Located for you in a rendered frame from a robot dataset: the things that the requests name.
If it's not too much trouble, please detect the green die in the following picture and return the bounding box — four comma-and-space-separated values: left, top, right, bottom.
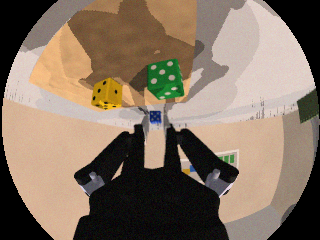
147, 59, 185, 100

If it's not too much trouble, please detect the blue die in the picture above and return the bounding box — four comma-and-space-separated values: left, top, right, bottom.
149, 111, 161, 124

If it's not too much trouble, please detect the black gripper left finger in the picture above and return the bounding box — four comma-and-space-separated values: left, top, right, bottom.
74, 115, 149, 202

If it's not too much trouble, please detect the yellow die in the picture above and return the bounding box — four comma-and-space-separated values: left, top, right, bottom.
91, 77, 123, 110

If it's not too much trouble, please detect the tan square mat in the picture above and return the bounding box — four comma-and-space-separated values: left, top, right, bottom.
28, 0, 197, 112

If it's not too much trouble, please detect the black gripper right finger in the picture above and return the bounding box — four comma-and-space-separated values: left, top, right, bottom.
161, 114, 239, 203

